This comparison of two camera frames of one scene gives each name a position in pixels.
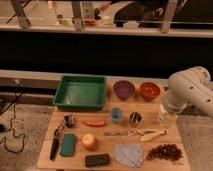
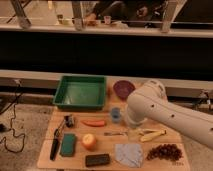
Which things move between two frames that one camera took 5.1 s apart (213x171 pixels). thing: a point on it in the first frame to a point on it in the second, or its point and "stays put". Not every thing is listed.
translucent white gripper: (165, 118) to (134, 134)
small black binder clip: (68, 120) stays put
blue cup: (116, 114) stays put
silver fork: (128, 133) stays put
